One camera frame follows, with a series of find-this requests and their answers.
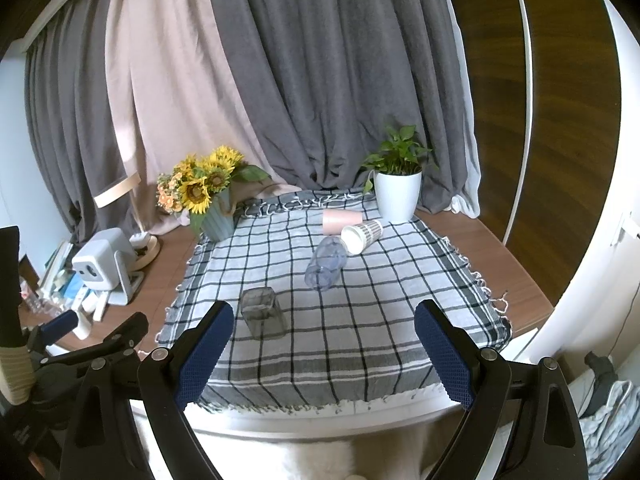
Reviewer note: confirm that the striped grey white cloth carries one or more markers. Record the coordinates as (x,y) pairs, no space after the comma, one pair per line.
(610,430)

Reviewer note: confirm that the green plant in white pot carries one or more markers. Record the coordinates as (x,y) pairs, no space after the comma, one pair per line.
(397,192)

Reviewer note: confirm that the grey square glass cup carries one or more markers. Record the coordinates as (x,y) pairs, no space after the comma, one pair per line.
(262,315)

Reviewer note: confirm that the pale pink curtain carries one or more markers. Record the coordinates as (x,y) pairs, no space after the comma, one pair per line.
(170,95)

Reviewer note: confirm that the pink cup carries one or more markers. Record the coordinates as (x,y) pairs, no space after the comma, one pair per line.
(337,221)

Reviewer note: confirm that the white wall socket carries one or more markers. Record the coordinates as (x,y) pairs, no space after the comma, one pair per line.
(627,230)

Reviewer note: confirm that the stack of books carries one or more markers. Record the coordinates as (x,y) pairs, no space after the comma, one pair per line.
(60,272)

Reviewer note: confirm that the beige curtain tieback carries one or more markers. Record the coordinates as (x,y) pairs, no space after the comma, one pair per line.
(117,189)

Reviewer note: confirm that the striped paper cup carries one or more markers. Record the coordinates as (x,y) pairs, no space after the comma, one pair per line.
(364,236)

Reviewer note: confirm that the sunflower bouquet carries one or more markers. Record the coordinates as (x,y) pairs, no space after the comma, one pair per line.
(200,185)

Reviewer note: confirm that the clear bluish plastic cup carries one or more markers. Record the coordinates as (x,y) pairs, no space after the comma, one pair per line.
(327,265)

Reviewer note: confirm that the brown wooden cabinet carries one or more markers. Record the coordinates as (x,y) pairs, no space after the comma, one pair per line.
(555,125)

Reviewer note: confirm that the round wooden stand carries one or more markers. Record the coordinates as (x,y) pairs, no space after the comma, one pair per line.
(147,252)

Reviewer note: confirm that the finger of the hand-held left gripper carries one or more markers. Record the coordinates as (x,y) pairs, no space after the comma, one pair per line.
(117,337)
(60,324)

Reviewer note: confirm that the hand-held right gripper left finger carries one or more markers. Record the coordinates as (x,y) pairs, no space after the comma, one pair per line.
(202,355)

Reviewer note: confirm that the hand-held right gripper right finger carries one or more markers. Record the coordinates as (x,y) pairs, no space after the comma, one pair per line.
(447,355)

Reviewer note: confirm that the grey curtain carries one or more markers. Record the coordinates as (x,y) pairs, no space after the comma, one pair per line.
(340,75)

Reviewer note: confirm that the ribbed blue-green vase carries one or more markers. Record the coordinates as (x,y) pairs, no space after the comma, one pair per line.
(215,220)

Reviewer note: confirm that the white cube projector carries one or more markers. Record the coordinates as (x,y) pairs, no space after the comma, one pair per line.
(100,262)

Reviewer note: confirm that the black white checkered cloth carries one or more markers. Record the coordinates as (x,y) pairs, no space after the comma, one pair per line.
(350,320)

